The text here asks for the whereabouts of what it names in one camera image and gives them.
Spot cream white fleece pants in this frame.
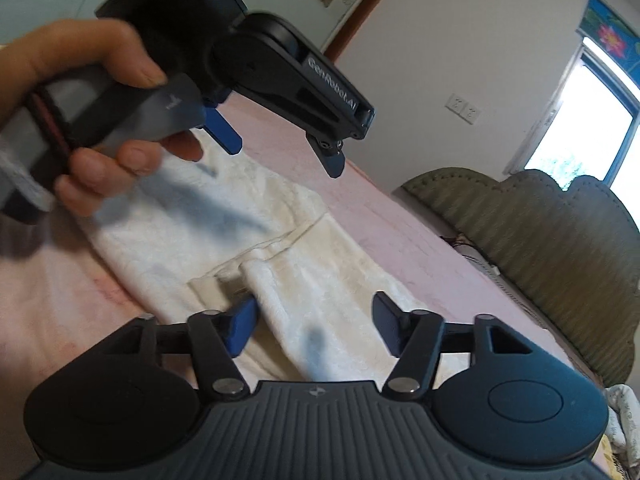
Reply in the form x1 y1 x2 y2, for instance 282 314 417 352
80 131 420 382

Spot person's left hand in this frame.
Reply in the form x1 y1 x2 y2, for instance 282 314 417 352
0 18 205 219

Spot pink bed blanket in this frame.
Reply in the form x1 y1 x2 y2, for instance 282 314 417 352
1 98 566 479

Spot olive green padded headboard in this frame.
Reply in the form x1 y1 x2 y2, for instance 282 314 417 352
402 168 639 386

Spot white crumpled cloth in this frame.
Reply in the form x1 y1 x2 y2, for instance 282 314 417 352
593 384 640 479

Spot bright window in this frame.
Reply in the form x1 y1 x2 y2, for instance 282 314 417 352
504 34 640 191

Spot white wall socket plate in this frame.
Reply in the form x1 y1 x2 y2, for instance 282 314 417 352
446 94 480 125

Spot brown wooden door frame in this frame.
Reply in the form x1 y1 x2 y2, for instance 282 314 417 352
324 0 382 62

